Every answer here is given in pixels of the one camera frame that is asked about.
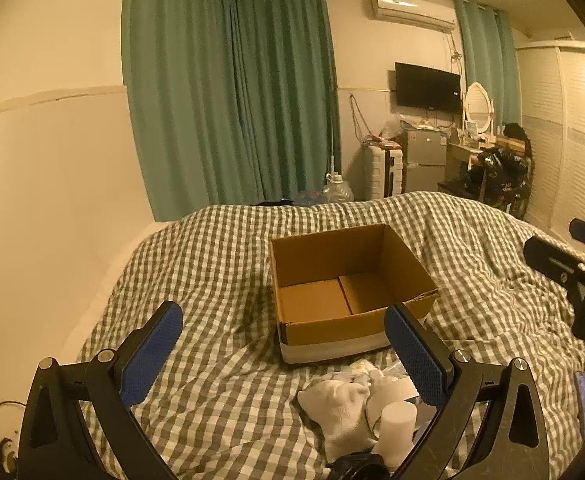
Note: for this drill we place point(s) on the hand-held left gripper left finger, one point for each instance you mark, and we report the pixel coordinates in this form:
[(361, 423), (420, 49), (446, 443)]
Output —
[(155, 355)]

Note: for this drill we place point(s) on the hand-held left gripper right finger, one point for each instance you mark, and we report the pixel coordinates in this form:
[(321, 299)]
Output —
[(417, 355)]

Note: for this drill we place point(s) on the white paper strip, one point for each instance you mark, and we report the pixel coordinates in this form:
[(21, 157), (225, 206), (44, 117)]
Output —
[(390, 394)]

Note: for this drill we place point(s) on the white cylindrical bottle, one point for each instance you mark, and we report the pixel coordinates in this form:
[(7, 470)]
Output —
[(396, 432)]

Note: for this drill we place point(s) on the white sock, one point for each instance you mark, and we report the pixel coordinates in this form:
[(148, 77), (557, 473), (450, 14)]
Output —
[(340, 420)]

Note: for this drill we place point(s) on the black round container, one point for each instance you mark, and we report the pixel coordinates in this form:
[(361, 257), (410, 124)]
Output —
[(360, 469)]

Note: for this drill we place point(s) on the cardboard box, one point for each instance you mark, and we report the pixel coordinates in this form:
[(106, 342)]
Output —
[(332, 255)]

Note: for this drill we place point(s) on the blue plastic item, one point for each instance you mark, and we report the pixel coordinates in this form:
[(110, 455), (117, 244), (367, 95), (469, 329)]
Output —
[(583, 395)]

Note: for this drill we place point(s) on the black plastic bags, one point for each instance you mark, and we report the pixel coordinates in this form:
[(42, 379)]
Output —
[(502, 175)]

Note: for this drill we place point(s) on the white louvred wardrobe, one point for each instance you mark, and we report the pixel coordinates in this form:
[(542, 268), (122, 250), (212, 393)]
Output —
[(567, 135)]

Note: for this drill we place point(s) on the green checked blanket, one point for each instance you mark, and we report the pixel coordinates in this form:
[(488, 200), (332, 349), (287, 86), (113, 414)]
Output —
[(222, 260)]

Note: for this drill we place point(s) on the white dressing table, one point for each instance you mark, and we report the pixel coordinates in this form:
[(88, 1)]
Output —
[(460, 155)]

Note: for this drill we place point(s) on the small grey fridge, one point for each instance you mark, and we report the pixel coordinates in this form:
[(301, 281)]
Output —
[(425, 160)]

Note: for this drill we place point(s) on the oval white-framed mirror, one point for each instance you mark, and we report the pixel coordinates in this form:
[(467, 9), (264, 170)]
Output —
[(477, 105)]

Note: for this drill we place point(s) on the clear water jug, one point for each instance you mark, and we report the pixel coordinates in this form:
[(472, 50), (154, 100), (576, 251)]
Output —
[(337, 191)]

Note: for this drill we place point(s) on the white ribbed suitcase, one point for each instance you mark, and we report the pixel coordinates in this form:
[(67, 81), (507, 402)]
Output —
[(382, 172)]

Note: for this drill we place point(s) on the narrow green curtain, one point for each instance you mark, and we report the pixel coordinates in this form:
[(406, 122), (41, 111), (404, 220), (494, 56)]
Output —
[(492, 60)]

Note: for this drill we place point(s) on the clear plastic bag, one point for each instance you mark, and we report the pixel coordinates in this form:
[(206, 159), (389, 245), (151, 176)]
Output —
[(391, 127)]

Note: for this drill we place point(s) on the wide green curtain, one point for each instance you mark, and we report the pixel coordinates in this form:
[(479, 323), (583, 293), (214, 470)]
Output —
[(177, 85)]

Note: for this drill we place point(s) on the white air conditioner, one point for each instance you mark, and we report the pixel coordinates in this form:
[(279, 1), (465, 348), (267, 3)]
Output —
[(410, 10)]

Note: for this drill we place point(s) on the black wall television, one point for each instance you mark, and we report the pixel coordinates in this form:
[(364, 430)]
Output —
[(427, 87)]

